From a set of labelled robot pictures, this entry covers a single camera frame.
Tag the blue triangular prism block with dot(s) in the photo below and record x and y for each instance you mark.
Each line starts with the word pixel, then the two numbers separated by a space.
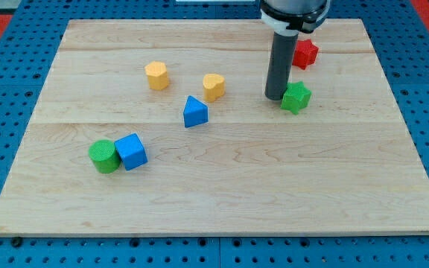
pixel 195 112

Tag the yellow heart block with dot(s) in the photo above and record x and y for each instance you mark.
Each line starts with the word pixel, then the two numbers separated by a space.
pixel 213 87

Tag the wooden board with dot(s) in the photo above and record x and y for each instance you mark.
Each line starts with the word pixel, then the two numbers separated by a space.
pixel 346 165

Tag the yellow hexagon block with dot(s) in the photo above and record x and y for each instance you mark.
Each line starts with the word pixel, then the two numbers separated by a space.
pixel 157 75

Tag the blue cube block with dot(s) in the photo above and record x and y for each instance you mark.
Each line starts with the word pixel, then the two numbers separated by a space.
pixel 131 151

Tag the green star block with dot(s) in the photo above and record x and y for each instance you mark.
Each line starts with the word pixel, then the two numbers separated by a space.
pixel 296 97

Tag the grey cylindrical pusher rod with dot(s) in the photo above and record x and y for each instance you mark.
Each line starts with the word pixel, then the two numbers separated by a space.
pixel 281 57

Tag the green cylinder block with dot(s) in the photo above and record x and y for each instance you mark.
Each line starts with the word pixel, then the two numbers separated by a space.
pixel 104 156

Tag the red star block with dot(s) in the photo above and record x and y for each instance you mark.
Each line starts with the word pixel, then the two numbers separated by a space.
pixel 305 54

